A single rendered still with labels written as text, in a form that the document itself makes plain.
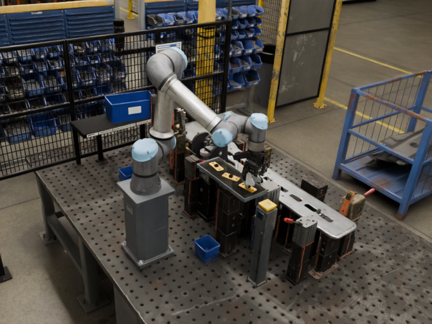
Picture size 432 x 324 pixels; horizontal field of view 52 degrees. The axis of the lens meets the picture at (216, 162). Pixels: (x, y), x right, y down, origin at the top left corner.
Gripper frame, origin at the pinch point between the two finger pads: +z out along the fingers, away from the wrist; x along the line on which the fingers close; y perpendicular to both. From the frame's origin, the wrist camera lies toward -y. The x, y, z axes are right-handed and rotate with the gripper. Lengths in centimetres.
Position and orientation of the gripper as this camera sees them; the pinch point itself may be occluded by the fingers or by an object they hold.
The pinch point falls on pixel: (247, 184)
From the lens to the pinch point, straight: 208.0
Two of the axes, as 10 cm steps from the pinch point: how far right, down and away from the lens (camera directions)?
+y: 7.2, 3.8, -5.8
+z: -0.6, 8.6, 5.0
